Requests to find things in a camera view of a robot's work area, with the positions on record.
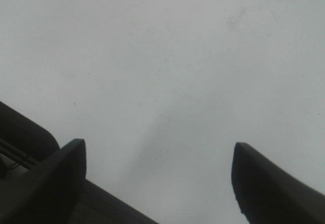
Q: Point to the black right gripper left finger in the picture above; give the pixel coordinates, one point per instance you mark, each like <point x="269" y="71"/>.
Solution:
<point x="48" y="192"/>

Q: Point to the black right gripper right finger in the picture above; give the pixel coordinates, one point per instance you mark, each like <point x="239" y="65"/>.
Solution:
<point x="267" y="194"/>

